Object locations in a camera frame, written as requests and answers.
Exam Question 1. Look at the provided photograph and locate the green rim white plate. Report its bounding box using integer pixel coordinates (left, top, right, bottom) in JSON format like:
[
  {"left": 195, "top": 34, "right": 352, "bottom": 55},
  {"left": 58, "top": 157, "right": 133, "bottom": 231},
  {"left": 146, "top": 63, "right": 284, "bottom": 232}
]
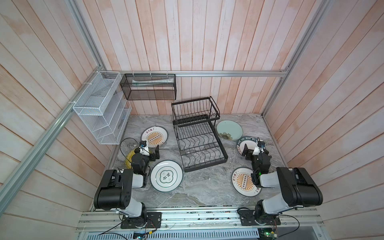
[{"left": 237, "top": 136, "right": 261, "bottom": 157}]

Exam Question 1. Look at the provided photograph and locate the mint green flower plate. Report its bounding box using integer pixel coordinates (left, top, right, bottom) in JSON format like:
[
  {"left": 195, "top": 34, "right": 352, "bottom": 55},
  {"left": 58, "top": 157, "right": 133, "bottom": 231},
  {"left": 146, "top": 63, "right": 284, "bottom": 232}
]
[{"left": 216, "top": 120, "right": 243, "bottom": 141}]

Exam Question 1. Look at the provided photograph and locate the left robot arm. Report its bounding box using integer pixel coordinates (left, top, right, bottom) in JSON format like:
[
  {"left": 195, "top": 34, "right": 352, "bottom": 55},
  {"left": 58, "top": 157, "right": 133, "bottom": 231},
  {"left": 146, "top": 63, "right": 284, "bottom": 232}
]
[{"left": 94, "top": 142, "right": 160, "bottom": 222}]

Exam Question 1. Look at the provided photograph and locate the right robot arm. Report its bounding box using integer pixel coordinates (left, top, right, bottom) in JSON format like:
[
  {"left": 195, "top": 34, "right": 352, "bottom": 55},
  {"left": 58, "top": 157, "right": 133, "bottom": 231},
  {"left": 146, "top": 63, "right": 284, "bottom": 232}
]
[{"left": 242, "top": 143, "right": 323, "bottom": 225}]

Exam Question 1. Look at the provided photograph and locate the black two-tier dish rack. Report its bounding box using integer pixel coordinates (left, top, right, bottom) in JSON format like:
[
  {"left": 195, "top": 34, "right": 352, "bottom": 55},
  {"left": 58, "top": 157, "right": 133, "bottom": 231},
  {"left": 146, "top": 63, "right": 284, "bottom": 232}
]
[{"left": 171, "top": 97, "right": 228, "bottom": 173}]

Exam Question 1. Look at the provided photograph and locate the orange sunburst plate left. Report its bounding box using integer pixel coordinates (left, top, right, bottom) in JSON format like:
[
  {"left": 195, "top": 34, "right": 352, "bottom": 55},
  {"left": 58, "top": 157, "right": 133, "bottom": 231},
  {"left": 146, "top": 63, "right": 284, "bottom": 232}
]
[{"left": 141, "top": 126, "right": 168, "bottom": 148}]

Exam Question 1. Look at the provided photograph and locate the orange sunburst plate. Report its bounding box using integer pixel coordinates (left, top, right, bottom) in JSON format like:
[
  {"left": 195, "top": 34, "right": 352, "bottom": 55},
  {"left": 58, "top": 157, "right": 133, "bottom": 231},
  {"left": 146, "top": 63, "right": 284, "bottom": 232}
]
[
  {"left": 141, "top": 126, "right": 168, "bottom": 148},
  {"left": 231, "top": 167, "right": 262, "bottom": 198}
]

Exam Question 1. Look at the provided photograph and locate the yellow round plate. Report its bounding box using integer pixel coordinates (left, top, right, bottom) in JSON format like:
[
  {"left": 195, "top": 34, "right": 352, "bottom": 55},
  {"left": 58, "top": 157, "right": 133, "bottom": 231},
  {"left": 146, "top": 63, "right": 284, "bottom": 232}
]
[{"left": 125, "top": 150, "right": 135, "bottom": 169}]

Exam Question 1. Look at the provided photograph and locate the white plate green clover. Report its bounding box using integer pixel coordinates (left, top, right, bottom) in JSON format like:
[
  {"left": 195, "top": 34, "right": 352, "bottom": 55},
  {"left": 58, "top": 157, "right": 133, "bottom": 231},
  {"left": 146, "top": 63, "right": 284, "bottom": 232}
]
[{"left": 150, "top": 160, "right": 183, "bottom": 193}]

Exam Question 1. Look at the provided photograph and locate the orange sunburst plate right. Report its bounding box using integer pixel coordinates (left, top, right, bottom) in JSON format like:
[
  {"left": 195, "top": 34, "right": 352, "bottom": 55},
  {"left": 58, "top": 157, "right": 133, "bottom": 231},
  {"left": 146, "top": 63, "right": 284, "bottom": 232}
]
[{"left": 231, "top": 167, "right": 262, "bottom": 198}]

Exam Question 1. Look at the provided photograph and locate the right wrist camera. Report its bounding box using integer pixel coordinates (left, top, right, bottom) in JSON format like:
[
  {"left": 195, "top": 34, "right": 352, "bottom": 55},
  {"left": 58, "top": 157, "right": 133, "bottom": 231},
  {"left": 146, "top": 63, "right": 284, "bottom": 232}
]
[{"left": 257, "top": 139, "right": 265, "bottom": 149}]

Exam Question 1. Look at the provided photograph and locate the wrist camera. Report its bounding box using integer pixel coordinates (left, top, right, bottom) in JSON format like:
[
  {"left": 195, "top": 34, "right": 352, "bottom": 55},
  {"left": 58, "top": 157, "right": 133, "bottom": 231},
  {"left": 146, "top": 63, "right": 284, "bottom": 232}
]
[
  {"left": 257, "top": 139, "right": 265, "bottom": 149},
  {"left": 139, "top": 141, "right": 147, "bottom": 148}
]

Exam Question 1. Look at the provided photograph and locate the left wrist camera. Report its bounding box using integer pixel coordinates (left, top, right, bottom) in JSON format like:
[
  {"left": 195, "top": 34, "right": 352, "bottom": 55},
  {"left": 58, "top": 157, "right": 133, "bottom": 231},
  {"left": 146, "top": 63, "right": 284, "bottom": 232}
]
[{"left": 139, "top": 141, "right": 147, "bottom": 148}]

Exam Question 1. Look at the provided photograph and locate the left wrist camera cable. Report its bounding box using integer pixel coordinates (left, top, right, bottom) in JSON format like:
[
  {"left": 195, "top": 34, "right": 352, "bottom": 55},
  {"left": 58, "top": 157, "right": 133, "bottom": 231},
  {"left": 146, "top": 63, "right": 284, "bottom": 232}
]
[{"left": 119, "top": 137, "right": 141, "bottom": 169}]

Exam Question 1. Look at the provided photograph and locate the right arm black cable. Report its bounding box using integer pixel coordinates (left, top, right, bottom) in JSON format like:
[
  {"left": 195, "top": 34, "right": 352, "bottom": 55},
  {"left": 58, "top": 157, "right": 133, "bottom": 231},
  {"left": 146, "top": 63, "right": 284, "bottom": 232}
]
[{"left": 269, "top": 213, "right": 301, "bottom": 238}]

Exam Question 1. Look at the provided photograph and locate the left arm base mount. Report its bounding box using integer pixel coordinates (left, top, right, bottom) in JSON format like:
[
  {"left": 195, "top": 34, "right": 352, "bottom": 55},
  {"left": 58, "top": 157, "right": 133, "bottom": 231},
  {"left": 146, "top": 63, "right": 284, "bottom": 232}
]
[{"left": 121, "top": 212, "right": 162, "bottom": 229}]

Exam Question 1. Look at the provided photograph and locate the black mesh wall basket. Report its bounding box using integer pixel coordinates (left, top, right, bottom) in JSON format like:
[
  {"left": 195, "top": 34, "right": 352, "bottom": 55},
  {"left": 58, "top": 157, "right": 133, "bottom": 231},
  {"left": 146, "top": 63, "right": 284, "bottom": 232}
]
[{"left": 120, "top": 73, "right": 177, "bottom": 101}]

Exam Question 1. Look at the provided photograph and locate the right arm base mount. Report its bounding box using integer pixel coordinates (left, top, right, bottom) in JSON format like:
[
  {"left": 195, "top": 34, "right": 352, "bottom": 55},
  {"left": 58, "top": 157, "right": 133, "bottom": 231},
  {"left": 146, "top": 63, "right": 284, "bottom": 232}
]
[{"left": 237, "top": 208, "right": 281, "bottom": 226}]

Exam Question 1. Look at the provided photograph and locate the white wire mesh shelf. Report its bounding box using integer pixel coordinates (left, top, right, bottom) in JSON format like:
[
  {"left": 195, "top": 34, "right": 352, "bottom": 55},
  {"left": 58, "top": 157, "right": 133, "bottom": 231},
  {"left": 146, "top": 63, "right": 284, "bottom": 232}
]
[{"left": 73, "top": 71, "right": 132, "bottom": 145}]

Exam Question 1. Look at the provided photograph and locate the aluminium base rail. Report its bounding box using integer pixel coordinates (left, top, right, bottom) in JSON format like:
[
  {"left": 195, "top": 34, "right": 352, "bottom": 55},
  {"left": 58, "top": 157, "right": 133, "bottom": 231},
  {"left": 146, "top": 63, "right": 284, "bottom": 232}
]
[{"left": 76, "top": 206, "right": 325, "bottom": 233}]

